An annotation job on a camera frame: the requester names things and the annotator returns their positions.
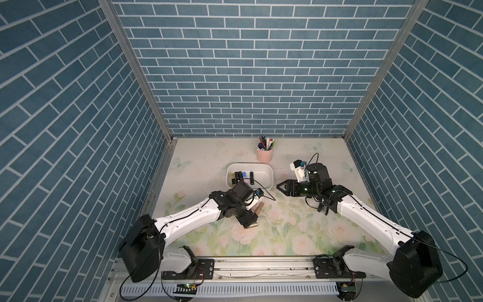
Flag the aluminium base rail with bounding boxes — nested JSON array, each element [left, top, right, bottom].
[[108, 249, 416, 284]]

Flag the left green circuit board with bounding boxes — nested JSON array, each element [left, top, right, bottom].
[[173, 283, 197, 296]]

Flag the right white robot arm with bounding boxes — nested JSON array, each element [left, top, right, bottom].
[[277, 160, 444, 298]]

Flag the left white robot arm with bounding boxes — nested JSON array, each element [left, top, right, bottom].
[[119, 181, 264, 283]]

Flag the pens in cup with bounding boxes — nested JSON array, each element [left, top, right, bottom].
[[258, 136, 275, 151]]

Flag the pink pen cup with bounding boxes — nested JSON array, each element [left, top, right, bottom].
[[256, 147, 274, 164]]

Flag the tan lipstick tube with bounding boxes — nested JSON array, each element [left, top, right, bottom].
[[255, 202, 265, 216]]

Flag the right green circuit board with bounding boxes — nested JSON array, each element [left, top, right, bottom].
[[337, 283, 357, 301]]

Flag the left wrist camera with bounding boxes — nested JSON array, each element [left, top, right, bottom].
[[245, 189, 264, 210]]

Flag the white plastic storage box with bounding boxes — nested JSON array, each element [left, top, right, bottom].
[[225, 163, 274, 190]]

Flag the floral table mat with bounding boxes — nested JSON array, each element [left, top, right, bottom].
[[153, 138, 385, 256]]

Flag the green circuit board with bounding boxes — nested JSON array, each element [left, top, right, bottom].
[[173, 283, 197, 296], [337, 283, 357, 301]]

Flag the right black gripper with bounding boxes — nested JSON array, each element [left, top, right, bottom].
[[276, 179, 319, 199]]

